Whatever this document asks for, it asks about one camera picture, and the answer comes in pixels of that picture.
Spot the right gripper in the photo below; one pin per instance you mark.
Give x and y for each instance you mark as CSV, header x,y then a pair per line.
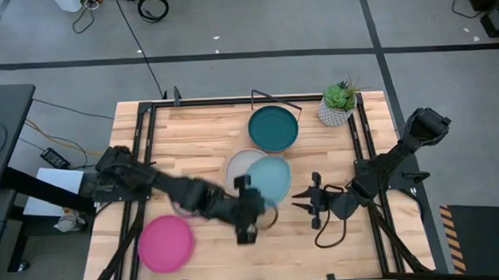
x,y
330,201

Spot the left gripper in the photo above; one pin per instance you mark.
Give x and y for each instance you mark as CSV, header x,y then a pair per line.
x,y
246,215

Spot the light blue plate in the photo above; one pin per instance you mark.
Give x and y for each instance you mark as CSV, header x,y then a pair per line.
x,y
271,176

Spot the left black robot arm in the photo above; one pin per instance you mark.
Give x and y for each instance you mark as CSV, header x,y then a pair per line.
x,y
151,181

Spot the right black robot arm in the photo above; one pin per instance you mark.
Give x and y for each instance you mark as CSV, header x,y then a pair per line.
x,y
399,151

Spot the beige grey plate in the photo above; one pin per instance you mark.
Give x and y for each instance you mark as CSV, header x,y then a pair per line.
x,y
238,165

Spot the dark teal plate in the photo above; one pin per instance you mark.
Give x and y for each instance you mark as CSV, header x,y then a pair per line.
x,y
272,128

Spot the succulent in white pot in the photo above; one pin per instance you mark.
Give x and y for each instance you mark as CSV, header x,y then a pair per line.
x,y
337,105

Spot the pink plate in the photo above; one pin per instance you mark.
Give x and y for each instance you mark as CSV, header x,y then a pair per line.
x,y
165,243

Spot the black yellow striped mat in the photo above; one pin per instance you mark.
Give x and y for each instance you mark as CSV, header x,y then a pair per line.
x,y
482,238

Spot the crumpled white bag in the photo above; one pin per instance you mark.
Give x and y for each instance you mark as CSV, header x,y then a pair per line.
x,y
70,221

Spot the white flat box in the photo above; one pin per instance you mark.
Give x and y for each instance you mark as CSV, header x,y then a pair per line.
x,y
55,190

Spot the black power adapter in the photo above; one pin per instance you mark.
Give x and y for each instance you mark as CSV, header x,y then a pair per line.
x,y
54,158

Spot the black box with grey face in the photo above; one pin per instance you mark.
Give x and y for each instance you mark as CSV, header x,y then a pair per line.
x,y
498,21

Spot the black desk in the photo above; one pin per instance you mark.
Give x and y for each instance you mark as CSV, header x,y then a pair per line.
x,y
3,132

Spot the white container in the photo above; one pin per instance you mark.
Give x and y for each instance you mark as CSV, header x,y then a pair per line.
x,y
67,3

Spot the black metal table frame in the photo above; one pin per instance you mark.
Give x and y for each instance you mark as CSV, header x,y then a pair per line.
x,y
149,118

